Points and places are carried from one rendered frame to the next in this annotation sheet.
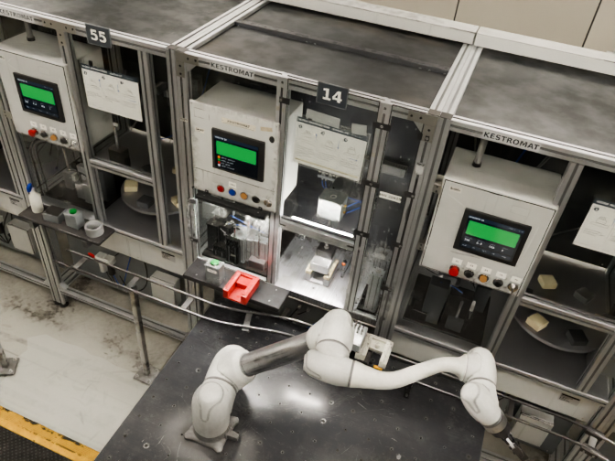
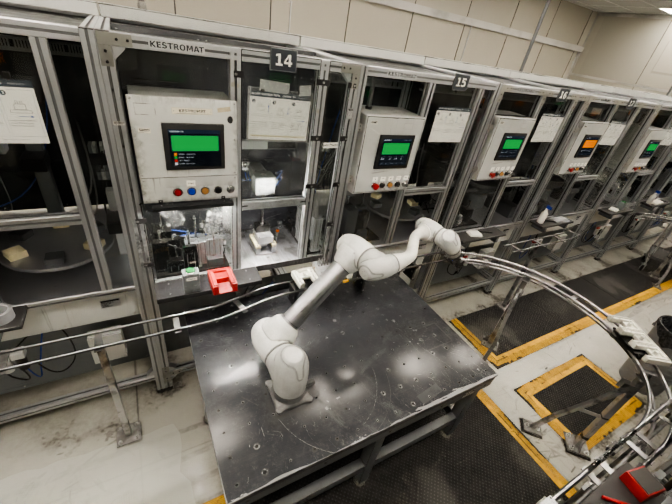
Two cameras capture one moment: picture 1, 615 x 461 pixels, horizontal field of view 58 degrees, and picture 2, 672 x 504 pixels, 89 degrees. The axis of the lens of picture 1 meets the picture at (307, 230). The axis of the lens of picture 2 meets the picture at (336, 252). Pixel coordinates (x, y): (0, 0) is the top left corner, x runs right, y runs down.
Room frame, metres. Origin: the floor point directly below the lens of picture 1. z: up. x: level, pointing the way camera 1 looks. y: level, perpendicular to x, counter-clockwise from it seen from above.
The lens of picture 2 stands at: (0.62, 1.04, 2.15)
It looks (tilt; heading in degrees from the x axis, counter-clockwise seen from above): 33 degrees down; 308
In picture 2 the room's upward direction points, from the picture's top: 10 degrees clockwise
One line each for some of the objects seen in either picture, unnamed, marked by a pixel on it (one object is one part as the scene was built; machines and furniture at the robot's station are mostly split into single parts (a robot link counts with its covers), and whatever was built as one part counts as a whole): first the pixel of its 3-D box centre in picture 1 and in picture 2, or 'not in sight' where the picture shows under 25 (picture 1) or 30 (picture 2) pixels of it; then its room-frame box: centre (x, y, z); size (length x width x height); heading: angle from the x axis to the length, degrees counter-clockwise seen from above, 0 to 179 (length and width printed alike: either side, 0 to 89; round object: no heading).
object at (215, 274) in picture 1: (215, 270); (191, 278); (2.01, 0.44, 0.97); 0.08 x 0.08 x 0.12; 72
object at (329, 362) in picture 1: (327, 364); (375, 267); (1.29, -0.12, 1.25); 0.18 x 0.14 x 0.13; 81
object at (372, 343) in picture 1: (351, 345); (321, 277); (1.73, -0.27, 0.84); 0.36 x 0.14 x 0.10; 72
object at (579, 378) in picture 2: not in sight; (581, 397); (0.09, -1.76, 0.01); 1.00 x 0.55 x 0.01; 72
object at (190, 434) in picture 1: (215, 427); (293, 387); (1.31, 0.31, 0.71); 0.22 x 0.18 x 0.06; 72
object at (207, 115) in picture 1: (245, 146); (185, 145); (2.18, 0.32, 1.60); 0.42 x 0.29 x 0.46; 72
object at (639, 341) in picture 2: not in sight; (634, 341); (0.14, -1.43, 0.84); 0.37 x 0.14 x 0.10; 130
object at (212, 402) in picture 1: (211, 405); (290, 368); (1.32, 0.33, 0.85); 0.18 x 0.16 x 0.22; 171
